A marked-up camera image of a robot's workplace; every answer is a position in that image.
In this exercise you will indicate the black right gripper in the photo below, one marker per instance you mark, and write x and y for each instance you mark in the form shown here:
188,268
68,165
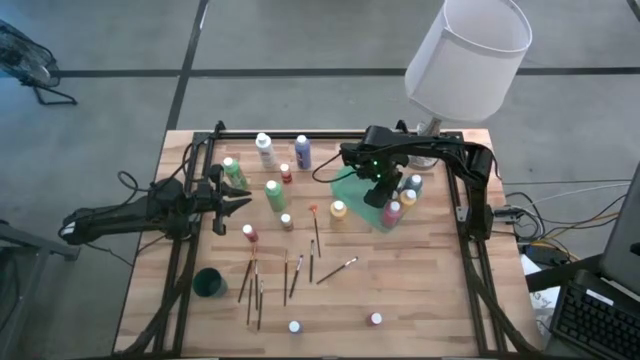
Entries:
375,160

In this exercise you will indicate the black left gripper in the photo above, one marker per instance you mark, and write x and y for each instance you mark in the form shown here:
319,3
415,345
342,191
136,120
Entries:
212,200

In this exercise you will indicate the small pink paint bottle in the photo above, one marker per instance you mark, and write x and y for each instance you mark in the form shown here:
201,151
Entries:
395,195

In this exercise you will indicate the large orange-yellow paint bottle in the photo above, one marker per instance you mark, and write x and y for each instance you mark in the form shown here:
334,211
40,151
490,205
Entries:
408,199

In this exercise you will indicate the large pink paint bottle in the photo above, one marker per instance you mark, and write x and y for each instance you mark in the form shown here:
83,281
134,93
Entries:
391,215

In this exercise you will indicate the grey paint bottle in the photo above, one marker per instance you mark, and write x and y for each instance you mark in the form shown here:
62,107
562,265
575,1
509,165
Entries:
414,184

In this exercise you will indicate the large plain green paint bottle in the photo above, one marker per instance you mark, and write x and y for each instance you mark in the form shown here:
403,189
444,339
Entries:
275,197

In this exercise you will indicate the white paint bottle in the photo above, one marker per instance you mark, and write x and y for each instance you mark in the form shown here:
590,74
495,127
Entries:
265,152

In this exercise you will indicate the small orange black paint bottle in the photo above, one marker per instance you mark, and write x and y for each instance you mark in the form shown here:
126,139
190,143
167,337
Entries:
285,175

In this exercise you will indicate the small yellow black paint bottle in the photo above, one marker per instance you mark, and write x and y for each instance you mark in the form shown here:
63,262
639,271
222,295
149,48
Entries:
286,222

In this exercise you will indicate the large purple-blue paint bottle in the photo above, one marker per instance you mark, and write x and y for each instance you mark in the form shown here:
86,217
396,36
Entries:
302,155

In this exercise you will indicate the small magenta black paint bottle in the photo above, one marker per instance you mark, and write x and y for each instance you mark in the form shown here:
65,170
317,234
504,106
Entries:
375,319

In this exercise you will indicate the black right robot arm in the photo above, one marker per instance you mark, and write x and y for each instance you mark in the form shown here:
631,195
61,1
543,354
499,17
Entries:
480,190

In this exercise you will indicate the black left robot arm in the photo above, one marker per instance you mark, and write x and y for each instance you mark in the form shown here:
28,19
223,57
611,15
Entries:
125,220

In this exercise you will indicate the labelled light green paint bottle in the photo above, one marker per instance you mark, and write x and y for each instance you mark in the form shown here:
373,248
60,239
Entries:
235,175

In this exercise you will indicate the small red black paint bottle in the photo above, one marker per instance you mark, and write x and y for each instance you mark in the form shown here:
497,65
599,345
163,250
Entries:
250,233

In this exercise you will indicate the yellow apple-label paint bottle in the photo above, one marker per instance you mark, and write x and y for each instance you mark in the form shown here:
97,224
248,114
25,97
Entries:
338,212

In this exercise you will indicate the small purple black paint bottle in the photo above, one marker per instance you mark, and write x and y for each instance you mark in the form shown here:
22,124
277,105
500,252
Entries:
295,327

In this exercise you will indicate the teal translucent plastic bin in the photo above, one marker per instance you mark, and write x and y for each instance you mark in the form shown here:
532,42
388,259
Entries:
350,195

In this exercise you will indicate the fan paintbrush orange bristles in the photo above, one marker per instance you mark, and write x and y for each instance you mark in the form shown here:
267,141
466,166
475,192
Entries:
316,232

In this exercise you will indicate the dark green plastic cup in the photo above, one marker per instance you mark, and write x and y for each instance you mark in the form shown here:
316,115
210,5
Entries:
207,283

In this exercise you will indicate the thin dark paintbrush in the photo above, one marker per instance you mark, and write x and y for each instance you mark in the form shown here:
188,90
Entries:
260,307
249,305
256,287

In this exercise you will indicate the long paintbrush silver ferrule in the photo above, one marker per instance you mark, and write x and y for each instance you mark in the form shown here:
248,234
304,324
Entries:
337,270

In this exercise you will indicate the thin paintbrush yellow tip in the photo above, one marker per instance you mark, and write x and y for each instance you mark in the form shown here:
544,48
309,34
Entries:
285,280

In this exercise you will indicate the short black paintbrush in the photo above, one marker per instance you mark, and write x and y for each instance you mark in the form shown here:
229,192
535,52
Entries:
311,262

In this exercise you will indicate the black paintbrush silver ferrule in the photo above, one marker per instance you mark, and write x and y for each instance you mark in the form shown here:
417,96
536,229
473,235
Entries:
297,277

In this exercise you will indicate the white shade table lamp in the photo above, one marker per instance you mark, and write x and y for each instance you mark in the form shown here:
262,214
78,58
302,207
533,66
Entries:
465,65

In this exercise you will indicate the dark power strip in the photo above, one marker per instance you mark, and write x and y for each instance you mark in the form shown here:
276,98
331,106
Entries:
547,255

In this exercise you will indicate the white printed paper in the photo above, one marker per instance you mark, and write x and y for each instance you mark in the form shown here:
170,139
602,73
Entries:
545,302

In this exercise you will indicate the grey side stand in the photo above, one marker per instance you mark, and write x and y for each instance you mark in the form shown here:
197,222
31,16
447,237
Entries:
30,245

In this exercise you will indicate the black keyboard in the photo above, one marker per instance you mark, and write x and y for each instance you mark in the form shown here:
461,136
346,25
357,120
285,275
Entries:
595,320

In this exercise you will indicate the black floor fan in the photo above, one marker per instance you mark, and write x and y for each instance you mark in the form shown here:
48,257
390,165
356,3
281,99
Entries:
25,62

